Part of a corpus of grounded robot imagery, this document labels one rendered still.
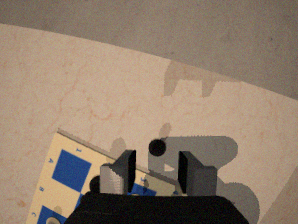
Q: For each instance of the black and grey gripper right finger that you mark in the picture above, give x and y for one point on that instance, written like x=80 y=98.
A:
x=194 y=178

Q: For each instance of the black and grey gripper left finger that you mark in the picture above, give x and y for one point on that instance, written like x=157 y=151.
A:
x=112 y=176

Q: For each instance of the blue and cream chessboard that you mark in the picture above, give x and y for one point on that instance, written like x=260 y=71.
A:
x=66 y=174

